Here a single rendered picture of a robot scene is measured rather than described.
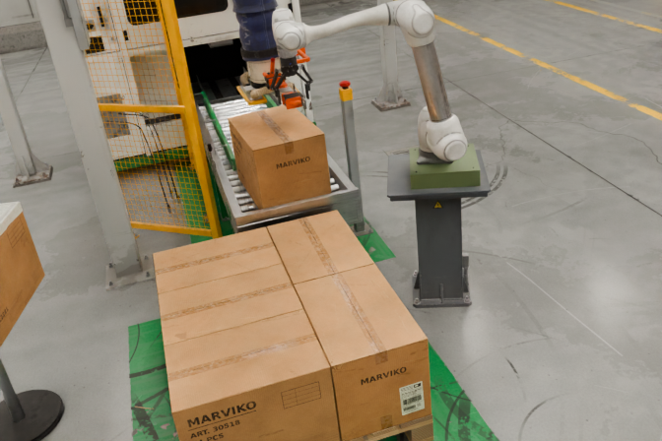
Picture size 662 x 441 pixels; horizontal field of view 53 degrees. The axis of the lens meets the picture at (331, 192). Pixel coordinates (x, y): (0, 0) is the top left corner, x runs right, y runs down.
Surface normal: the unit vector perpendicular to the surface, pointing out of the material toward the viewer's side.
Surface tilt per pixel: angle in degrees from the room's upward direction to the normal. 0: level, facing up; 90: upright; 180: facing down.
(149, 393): 0
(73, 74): 90
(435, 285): 90
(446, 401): 0
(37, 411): 0
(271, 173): 90
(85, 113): 89
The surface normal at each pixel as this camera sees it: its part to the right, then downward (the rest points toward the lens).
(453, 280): -0.09, 0.45
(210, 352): -0.11, -0.89
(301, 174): 0.36, 0.38
